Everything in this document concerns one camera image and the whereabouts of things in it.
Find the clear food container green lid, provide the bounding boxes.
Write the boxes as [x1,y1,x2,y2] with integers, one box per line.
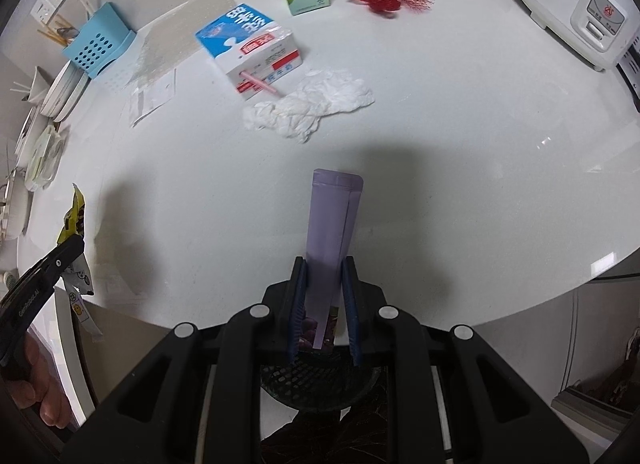
[24,125,65,193]

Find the white tissue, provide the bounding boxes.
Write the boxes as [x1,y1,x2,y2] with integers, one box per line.
[242,70,375,143]

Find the white microwave oven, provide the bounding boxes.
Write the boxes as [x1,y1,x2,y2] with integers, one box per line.
[617,35,640,112]

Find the white rice cooker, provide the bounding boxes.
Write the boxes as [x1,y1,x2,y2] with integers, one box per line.
[521,0,639,71]

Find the black mesh trash bin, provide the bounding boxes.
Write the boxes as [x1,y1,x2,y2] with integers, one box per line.
[260,346,381,411]

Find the person's left hand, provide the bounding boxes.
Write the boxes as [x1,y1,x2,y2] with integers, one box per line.
[6,333,72,429]

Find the wooden chopsticks bundle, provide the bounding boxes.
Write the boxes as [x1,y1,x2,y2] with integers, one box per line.
[37,16,79,47]

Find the bubble wrap sheet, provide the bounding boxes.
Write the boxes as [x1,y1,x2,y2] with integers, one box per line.
[94,0,235,94]

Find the stacked white plates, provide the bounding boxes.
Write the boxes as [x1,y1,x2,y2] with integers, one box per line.
[39,61,90,123]

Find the purple sachet wrapper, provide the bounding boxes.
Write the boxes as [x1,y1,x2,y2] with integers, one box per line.
[305,168,363,349]

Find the small clear plastic bag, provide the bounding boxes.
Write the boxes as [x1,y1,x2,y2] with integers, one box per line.
[128,70,177,127]

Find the blue white milk carton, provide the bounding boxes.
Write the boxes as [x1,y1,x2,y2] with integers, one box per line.
[195,4,303,100]

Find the yellow silver snack bag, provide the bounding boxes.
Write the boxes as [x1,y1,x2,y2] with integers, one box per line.
[56,184,103,343]

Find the blue utensil holder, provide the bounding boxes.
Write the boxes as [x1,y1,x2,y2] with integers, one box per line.
[63,2,137,78]

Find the glass bowl at edge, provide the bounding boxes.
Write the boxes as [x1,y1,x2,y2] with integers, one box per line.
[1,169,32,241]

